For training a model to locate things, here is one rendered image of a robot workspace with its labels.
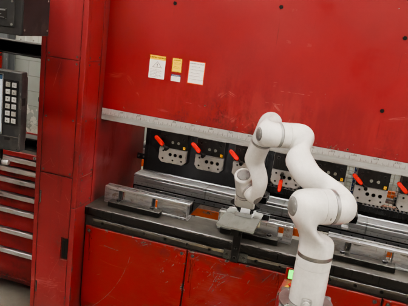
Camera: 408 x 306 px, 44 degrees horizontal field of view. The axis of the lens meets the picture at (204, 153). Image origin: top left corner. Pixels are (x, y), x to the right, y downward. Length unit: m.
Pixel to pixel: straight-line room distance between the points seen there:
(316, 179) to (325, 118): 0.71
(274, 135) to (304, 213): 0.40
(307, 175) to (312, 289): 0.39
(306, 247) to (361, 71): 0.99
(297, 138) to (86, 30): 1.17
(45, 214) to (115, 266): 0.47
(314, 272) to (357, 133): 0.90
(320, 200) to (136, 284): 1.46
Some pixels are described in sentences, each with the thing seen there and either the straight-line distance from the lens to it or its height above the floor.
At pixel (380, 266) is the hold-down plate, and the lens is 2.62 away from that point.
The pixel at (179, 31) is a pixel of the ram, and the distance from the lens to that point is 2.59.
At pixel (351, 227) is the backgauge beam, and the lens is 2.89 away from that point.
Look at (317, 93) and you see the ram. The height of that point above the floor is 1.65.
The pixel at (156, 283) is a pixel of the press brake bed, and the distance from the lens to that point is 2.82.
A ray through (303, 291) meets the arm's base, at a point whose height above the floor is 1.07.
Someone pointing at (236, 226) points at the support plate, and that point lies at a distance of 2.43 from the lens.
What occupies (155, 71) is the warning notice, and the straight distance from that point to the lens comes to 2.64.
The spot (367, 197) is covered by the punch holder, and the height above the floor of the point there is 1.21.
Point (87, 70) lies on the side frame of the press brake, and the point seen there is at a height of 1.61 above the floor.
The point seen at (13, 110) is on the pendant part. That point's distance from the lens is 2.41.
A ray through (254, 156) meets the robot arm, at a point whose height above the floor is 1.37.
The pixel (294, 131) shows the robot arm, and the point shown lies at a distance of 1.98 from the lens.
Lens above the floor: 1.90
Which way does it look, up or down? 14 degrees down
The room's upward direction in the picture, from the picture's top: 7 degrees clockwise
